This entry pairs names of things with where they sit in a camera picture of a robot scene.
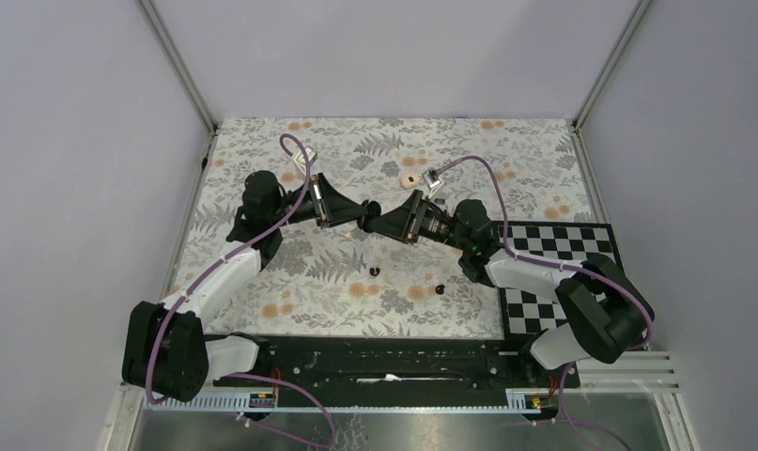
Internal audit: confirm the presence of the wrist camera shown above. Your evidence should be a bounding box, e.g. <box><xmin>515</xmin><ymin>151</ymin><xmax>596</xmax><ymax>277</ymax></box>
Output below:
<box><xmin>293</xmin><ymin>148</ymin><xmax>317</xmax><ymax>172</ymax></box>
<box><xmin>421</xmin><ymin>169</ymin><xmax>443</xmax><ymax>196</ymax></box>

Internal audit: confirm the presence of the black white checkerboard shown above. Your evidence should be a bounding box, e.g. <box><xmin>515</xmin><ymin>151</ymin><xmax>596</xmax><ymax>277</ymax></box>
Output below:
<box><xmin>493</xmin><ymin>221</ymin><xmax>623</xmax><ymax>339</ymax></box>

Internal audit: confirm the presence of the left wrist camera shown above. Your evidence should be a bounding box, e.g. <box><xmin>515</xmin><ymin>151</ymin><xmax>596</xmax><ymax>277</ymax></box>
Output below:
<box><xmin>293</xmin><ymin>148</ymin><xmax>317</xmax><ymax>172</ymax></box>

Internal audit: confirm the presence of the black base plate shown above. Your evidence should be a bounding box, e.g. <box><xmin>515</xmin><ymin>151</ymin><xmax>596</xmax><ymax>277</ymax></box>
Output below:
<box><xmin>213</xmin><ymin>335</ymin><xmax>582</xmax><ymax>409</ymax></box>

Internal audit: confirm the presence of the floral patterned table mat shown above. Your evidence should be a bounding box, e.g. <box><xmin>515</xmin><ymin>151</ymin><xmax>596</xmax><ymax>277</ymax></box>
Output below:
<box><xmin>170</xmin><ymin>118</ymin><xmax>595</xmax><ymax>338</ymax></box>

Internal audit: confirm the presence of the aluminium frame post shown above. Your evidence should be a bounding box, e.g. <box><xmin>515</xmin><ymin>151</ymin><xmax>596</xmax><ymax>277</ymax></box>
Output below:
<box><xmin>135</xmin><ymin>0</ymin><xmax>221</xmax><ymax>135</ymax></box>
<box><xmin>572</xmin><ymin>0</ymin><xmax>655</xmax><ymax>134</ymax></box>

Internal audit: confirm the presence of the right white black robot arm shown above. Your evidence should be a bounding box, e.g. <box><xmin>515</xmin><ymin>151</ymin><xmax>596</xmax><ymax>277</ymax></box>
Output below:
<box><xmin>359</xmin><ymin>190</ymin><xmax>654</xmax><ymax>387</ymax></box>

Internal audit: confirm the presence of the right aluminium frame post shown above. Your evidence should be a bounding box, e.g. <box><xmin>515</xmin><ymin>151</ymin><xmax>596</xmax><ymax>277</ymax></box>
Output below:
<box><xmin>572</xmin><ymin>0</ymin><xmax>655</xmax><ymax>134</ymax></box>

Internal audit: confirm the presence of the pink round small object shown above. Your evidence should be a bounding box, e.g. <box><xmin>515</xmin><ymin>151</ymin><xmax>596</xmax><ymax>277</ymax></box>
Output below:
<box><xmin>399</xmin><ymin>174</ymin><xmax>421</xmax><ymax>190</ymax></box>

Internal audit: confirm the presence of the black earbud charging case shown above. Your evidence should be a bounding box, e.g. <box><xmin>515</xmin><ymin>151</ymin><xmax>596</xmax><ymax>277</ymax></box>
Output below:
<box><xmin>357</xmin><ymin>200</ymin><xmax>381</xmax><ymax>234</ymax></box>

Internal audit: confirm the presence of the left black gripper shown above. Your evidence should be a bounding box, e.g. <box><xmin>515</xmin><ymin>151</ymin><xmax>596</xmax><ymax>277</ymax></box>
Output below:
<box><xmin>270</xmin><ymin>173</ymin><xmax>369</xmax><ymax>230</ymax></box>

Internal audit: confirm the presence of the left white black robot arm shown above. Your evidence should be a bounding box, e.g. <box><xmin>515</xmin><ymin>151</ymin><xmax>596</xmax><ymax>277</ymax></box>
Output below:
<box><xmin>121</xmin><ymin>171</ymin><xmax>369</xmax><ymax>401</ymax></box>

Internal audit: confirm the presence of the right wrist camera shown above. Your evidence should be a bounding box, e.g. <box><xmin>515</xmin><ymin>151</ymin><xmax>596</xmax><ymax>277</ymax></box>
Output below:
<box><xmin>421</xmin><ymin>169</ymin><xmax>443</xmax><ymax>196</ymax></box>

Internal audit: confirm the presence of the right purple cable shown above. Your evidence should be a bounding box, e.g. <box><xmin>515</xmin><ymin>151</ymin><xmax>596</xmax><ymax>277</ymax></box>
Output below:
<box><xmin>437</xmin><ymin>155</ymin><xmax>655</xmax><ymax>451</ymax></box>

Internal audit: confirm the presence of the left aluminium frame post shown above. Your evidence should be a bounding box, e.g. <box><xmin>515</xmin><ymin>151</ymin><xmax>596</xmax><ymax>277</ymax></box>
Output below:
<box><xmin>135</xmin><ymin>0</ymin><xmax>221</xmax><ymax>135</ymax></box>

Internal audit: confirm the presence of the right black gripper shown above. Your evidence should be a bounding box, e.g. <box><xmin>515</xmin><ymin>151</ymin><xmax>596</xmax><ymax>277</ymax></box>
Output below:
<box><xmin>367</xmin><ymin>190</ymin><xmax>472</xmax><ymax>253</ymax></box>

